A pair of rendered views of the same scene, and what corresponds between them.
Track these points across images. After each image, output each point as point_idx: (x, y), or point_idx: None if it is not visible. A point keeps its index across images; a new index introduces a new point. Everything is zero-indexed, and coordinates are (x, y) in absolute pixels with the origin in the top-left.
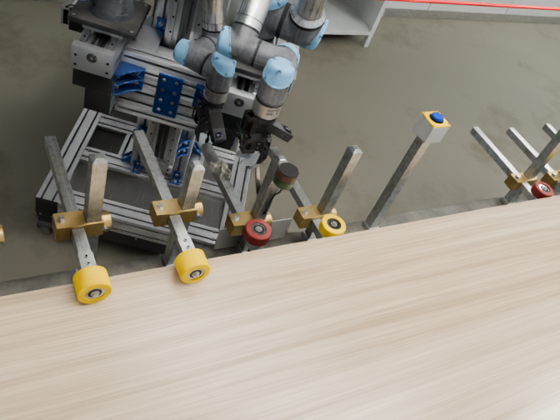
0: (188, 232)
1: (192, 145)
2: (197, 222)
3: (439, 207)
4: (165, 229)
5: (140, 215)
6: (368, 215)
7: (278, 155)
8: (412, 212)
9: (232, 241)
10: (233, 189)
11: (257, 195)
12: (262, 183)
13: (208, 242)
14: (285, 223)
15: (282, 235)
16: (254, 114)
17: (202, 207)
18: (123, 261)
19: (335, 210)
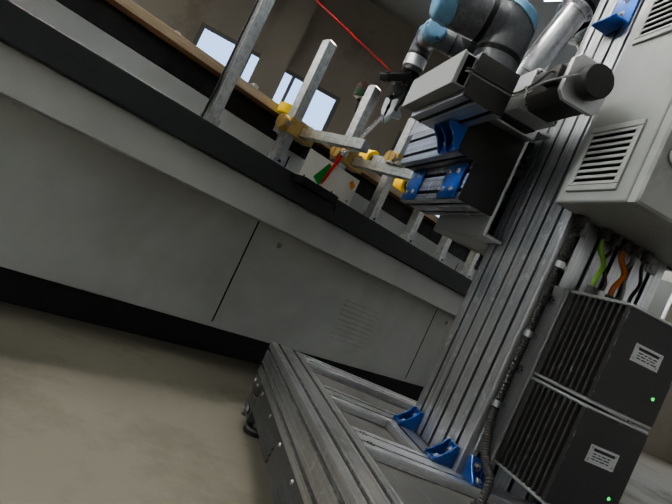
0: (343, 372)
1: (446, 337)
2: (338, 384)
3: (81, 45)
4: (371, 382)
5: (410, 401)
6: (223, 109)
7: (378, 88)
8: (138, 79)
9: (340, 191)
10: (374, 161)
11: (361, 131)
12: (367, 119)
13: (311, 357)
14: (311, 156)
15: (301, 173)
16: (415, 76)
17: (388, 151)
18: (395, 234)
19: (282, 113)
